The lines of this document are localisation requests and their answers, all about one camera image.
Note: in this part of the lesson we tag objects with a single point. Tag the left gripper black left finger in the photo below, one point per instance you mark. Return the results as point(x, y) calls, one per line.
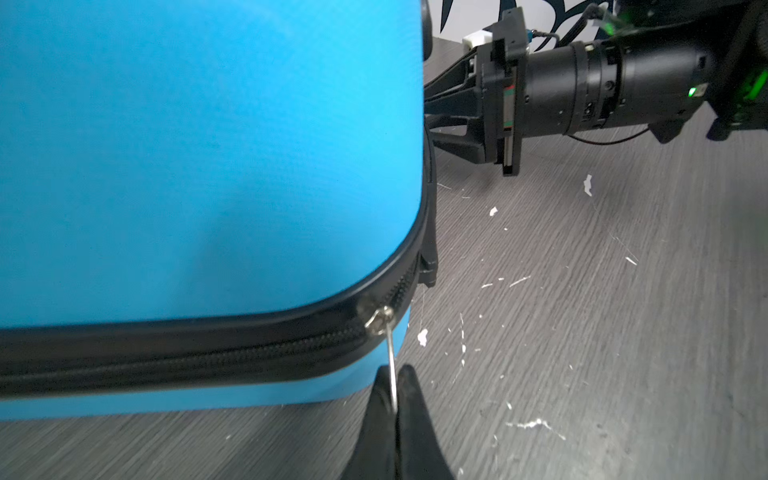
point(374, 454)

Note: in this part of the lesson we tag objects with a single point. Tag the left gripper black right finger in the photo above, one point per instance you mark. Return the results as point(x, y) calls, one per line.
point(419, 454)

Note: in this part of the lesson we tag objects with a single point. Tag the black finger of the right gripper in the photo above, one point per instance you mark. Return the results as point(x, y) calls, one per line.
point(454, 92)
point(467, 147)

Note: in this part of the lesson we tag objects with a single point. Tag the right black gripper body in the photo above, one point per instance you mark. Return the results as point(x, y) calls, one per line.
point(657, 79)

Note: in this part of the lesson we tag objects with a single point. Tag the blue hard-shell suitcase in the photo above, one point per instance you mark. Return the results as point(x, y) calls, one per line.
point(208, 204)

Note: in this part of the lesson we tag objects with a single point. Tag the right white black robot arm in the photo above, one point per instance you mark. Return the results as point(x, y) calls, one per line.
point(737, 30)

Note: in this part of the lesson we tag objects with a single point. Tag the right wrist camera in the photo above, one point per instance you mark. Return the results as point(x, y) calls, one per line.
point(476, 39)

